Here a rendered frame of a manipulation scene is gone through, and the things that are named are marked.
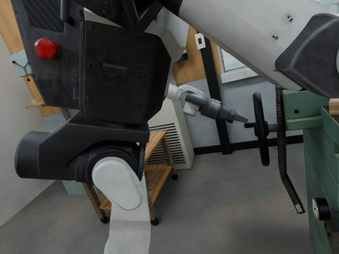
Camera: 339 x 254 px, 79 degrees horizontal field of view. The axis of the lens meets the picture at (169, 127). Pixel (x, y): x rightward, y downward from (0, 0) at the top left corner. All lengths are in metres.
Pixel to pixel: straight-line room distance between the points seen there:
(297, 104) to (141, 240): 0.62
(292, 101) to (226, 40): 0.54
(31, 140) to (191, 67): 1.80
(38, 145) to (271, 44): 0.46
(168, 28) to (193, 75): 1.80
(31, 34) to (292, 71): 0.39
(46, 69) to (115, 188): 0.28
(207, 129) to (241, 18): 2.11
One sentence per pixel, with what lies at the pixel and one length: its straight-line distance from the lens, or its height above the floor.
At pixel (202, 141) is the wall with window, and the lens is 2.40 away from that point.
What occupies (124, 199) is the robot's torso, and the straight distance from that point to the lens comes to 0.52.
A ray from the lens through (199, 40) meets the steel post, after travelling 2.03.
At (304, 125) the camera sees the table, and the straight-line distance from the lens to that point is 0.78.
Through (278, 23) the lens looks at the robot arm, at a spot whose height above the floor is 1.17.
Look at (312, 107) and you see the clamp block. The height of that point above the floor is 0.90.
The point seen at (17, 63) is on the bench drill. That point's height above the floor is 1.49.
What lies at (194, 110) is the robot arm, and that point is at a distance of 0.96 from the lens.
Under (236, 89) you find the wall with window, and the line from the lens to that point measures 2.18.
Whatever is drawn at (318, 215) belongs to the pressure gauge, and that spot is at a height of 0.67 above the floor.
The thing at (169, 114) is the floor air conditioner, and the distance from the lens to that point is 2.01.
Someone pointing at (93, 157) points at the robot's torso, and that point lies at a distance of 0.50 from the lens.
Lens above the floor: 1.17
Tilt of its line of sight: 19 degrees down
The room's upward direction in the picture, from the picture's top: 16 degrees counter-clockwise
